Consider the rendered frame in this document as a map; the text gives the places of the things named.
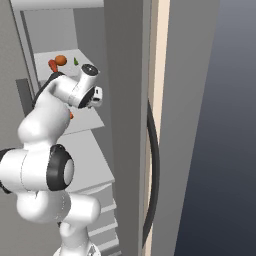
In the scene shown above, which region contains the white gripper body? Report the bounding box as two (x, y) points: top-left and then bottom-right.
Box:
(87, 96), (104, 109)

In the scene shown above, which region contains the grey freezer cabinet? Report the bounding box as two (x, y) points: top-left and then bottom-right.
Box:
(0, 0), (123, 256)

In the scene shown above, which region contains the grey freezer rack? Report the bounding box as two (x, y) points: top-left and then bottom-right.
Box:
(58, 129), (116, 194)
(33, 48), (102, 83)
(61, 102), (106, 136)

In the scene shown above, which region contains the black curved door handle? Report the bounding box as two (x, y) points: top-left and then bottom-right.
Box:
(141, 97), (161, 250)

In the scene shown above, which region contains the orange tangerine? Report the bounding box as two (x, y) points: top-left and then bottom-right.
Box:
(54, 54), (68, 67)

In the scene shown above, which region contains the grey freezer door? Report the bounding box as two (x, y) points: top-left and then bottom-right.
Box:
(103, 0), (221, 256)

